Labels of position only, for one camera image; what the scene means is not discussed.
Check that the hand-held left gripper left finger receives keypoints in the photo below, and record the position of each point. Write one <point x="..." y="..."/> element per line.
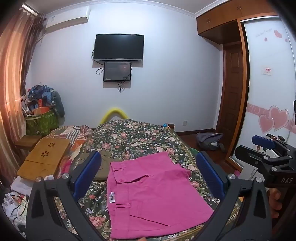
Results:
<point x="91" y="170"/>

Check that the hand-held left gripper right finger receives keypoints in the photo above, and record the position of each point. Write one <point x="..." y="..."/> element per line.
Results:
<point x="209" y="175"/>

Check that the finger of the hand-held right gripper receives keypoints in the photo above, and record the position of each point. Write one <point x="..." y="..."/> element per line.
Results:
<point x="263" y="141"/>
<point x="247" y="151"/>

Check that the pink pants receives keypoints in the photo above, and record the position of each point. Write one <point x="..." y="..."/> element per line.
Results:
<point x="157" y="197"/>

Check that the olive green pants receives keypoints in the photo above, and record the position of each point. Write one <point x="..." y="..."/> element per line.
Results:
<point x="104" y="169"/>

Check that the person's right hand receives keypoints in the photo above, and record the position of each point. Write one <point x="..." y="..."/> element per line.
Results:
<point x="275" y="201"/>

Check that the grey backpack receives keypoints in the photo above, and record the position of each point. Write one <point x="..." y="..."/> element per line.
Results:
<point x="209" y="141"/>

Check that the striped patchwork blanket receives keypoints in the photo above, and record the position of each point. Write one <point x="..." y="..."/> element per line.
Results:
<point x="76" y="136"/>

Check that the wooden lap desk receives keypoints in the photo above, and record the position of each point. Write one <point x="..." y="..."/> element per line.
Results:
<point x="41" y="160"/>

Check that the dark floral bedspread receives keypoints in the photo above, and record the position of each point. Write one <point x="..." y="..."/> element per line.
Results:
<point x="138" y="139"/>

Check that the wooden door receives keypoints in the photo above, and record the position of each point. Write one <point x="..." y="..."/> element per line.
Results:
<point x="232" y="92"/>

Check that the wardrobe with heart door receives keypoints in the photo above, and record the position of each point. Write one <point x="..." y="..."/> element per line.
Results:
<point x="268" y="81"/>

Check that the yellow foam arch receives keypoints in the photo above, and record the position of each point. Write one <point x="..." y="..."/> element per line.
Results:
<point x="114" y="113"/>

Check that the wooden stool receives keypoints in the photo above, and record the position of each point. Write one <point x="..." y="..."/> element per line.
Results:
<point x="27" y="141"/>

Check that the white crumpled cloth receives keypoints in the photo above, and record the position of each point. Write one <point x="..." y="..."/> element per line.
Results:
<point x="22" y="185"/>

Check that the green bag with clothes pile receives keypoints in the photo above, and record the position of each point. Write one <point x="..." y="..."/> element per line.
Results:
<point x="44" y="95"/>

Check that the wooden overhead cabinet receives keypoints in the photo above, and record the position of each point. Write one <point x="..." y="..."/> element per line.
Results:
<point x="222" y="20"/>

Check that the reddish brown curtain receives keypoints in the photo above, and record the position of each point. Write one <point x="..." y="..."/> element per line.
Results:
<point x="13" y="69"/>

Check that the white air conditioner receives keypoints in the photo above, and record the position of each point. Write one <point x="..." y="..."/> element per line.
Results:
<point x="66" y="19"/>

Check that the small black wall monitor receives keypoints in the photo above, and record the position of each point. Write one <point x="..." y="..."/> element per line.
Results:
<point x="117" y="71"/>

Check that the black wall television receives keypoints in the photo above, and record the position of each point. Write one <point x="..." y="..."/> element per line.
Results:
<point x="118" y="47"/>

